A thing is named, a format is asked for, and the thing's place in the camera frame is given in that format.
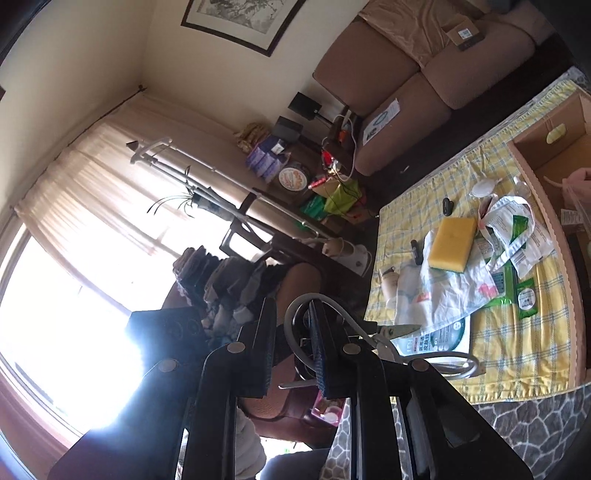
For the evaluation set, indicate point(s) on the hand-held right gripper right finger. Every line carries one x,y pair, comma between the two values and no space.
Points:
323,350

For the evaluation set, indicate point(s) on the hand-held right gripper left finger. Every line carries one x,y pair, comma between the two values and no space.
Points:
265,350

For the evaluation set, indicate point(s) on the large cardboard box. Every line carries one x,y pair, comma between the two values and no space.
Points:
565,221

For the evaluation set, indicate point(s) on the pile of clothes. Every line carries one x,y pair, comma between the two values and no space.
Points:
217,281

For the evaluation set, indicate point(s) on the small beige bottle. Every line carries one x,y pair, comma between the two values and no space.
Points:
388,284

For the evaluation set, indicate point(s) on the dark wooden chair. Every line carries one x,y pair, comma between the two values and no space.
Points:
286,244

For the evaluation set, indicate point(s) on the window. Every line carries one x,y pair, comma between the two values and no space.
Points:
46,332

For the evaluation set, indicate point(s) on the round printed pouch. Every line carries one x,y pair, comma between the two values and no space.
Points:
436,344

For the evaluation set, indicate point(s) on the white plastic bag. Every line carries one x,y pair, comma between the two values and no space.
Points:
443,290

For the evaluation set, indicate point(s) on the black marker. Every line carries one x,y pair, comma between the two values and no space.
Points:
416,252

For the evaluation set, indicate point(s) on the spider plant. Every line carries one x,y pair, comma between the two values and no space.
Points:
182,196

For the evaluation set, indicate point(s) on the cream curtain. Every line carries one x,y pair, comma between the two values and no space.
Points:
115,184

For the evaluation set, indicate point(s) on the green bag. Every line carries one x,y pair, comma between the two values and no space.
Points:
340,197

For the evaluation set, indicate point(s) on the white garment steamer stand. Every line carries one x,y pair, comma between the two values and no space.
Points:
240,194

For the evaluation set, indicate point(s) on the yellow sponge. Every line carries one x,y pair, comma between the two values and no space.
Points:
452,244

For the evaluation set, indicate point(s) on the round printed tin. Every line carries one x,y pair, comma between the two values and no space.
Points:
293,177

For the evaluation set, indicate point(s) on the small black clip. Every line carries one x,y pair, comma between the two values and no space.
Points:
448,206

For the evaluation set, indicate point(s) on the stack of purple boxes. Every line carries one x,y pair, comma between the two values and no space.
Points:
265,159

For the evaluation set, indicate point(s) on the green wipes pack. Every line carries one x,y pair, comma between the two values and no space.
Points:
504,284

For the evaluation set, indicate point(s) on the yellow checked tablecloth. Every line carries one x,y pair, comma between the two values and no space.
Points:
517,350

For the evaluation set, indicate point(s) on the green wet wipe packet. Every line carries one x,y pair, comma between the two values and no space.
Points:
526,297

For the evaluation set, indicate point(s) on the black box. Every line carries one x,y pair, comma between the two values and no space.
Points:
287,127

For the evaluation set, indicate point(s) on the stone pattern table mat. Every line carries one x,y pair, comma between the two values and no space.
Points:
531,438

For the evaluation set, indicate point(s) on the white round case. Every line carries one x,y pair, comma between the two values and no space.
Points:
483,189

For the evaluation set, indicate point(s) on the white printed paper sheet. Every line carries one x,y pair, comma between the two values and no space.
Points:
381,121

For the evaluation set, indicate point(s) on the small clear bottle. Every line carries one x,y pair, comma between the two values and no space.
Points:
521,188

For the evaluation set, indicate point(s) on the brown sofa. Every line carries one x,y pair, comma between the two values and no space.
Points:
397,92

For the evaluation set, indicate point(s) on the pink cloth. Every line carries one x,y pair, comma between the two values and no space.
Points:
581,180

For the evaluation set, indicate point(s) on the small cardboard box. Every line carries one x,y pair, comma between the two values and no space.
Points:
462,30

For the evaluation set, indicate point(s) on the framed wall picture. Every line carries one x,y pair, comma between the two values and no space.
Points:
240,21

